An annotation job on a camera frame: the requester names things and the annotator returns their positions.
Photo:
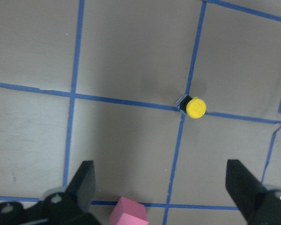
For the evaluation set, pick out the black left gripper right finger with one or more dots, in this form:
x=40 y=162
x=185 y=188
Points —
x=258 y=203

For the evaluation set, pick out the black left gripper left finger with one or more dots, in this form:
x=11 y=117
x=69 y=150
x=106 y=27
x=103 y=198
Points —
x=66 y=206

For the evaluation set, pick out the yellow push button switch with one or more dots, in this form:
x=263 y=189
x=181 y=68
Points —
x=193 y=107

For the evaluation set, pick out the pink foam cube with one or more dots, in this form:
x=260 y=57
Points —
x=128 y=212

